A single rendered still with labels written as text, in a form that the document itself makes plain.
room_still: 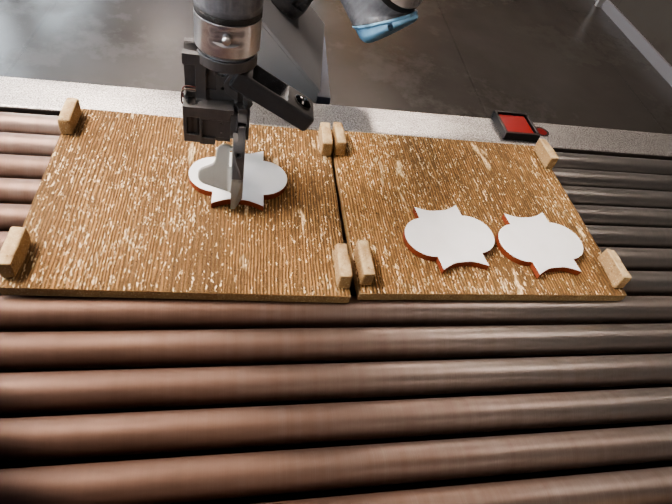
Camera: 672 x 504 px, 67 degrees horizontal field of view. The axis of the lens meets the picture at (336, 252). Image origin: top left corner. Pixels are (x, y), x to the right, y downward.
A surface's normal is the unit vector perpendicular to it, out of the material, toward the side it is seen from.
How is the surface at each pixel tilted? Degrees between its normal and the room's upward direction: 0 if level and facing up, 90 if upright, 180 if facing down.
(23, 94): 0
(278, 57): 90
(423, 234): 0
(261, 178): 0
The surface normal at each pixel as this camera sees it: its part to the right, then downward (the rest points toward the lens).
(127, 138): 0.18, -0.65
